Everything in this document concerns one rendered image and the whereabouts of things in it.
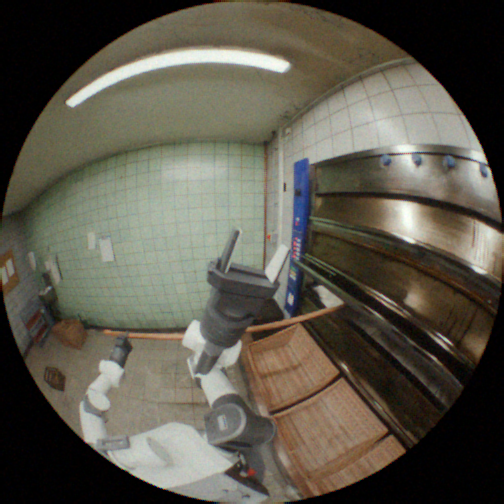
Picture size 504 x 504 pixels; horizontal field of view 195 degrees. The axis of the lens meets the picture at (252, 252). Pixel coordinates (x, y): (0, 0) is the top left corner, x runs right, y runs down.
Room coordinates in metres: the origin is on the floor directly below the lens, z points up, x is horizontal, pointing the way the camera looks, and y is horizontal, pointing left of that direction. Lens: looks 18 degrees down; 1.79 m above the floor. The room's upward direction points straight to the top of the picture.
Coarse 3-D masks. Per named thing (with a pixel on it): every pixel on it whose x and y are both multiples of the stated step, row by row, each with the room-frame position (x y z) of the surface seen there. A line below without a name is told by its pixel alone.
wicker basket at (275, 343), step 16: (272, 336) 0.82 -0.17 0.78; (288, 336) 0.87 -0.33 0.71; (304, 336) 0.77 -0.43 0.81; (256, 352) 0.79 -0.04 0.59; (272, 352) 0.79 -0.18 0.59; (288, 352) 0.77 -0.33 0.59; (320, 352) 0.58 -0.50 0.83; (256, 368) 0.55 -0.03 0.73; (272, 368) 0.62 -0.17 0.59; (288, 368) 0.61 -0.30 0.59; (304, 368) 0.58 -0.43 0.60; (320, 368) 0.49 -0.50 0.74; (272, 384) 0.47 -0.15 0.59; (288, 384) 0.46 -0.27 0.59; (304, 384) 0.44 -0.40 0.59; (320, 384) 0.33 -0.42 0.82; (288, 400) 0.28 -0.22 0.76
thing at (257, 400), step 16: (240, 352) 0.80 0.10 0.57; (304, 352) 0.76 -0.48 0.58; (256, 384) 0.48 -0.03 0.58; (256, 400) 0.35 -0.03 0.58; (272, 400) 0.34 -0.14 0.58; (304, 400) 0.31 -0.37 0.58; (336, 416) 0.11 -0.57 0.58; (272, 448) -0.05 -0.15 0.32; (288, 464) -0.19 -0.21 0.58; (288, 480) -0.45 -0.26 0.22; (304, 480) -0.38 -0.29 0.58; (304, 496) -0.56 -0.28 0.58
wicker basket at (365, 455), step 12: (372, 444) -0.26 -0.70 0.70; (384, 444) -0.31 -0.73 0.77; (396, 444) -0.36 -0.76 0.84; (360, 456) -0.29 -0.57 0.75; (372, 456) -0.39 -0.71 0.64; (384, 456) -0.44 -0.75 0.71; (396, 456) -0.49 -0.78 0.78; (336, 468) -0.32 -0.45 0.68; (348, 468) -0.40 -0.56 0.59; (360, 468) -0.46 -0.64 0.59; (372, 468) -0.54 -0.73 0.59; (312, 480) -0.36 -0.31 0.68; (324, 480) -0.43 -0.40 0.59; (336, 480) -0.48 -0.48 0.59; (348, 480) -0.53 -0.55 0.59; (324, 492) -0.57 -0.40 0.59
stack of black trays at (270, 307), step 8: (264, 304) 1.15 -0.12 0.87; (272, 304) 1.14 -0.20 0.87; (264, 312) 1.03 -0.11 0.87; (272, 312) 1.03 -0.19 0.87; (280, 312) 1.02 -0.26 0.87; (256, 320) 0.91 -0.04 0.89; (264, 320) 0.94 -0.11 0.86; (272, 320) 0.95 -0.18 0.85; (280, 320) 0.95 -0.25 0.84; (272, 328) 0.95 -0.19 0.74; (280, 328) 0.96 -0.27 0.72; (256, 336) 0.91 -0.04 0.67; (264, 336) 0.93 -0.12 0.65
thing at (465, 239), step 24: (312, 216) 0.91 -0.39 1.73; (336, 216) 0.75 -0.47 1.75; (360, 216) 0.60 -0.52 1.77; (384, 216) 0.48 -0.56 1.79; (408, 216) 0.37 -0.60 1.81; (432, 216) 0.28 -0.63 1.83; (456, 216) 0.17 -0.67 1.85; (480, 216) 0.06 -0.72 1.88; (408, 240) 0.33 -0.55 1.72; (432, 240) 0.25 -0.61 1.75; (456, 240) 0.15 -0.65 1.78; (480, 240) 0.05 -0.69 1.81; (456, 264) 0.13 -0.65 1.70; (480, 264) 0.02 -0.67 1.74
